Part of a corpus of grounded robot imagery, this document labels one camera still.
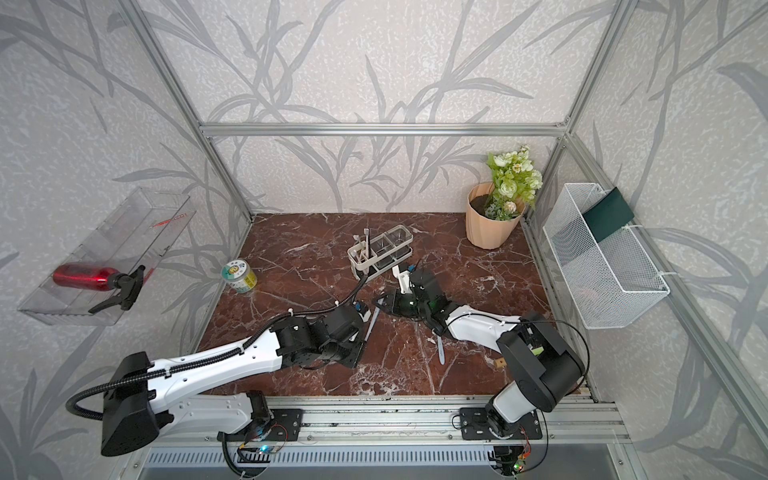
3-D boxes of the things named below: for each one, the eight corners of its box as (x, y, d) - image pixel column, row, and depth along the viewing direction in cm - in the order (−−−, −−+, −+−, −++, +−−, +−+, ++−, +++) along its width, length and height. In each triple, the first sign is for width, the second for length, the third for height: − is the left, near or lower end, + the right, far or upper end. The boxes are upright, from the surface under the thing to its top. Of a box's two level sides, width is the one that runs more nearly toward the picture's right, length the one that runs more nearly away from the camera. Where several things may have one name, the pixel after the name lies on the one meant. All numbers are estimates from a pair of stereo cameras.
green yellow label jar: (229, 293, 100) (217, 279, 94) (238, 273, 106) (227, 258, 99) (253, 293, 100) (242, 279, 94) (260, 273, 106) (250, 258, 99)
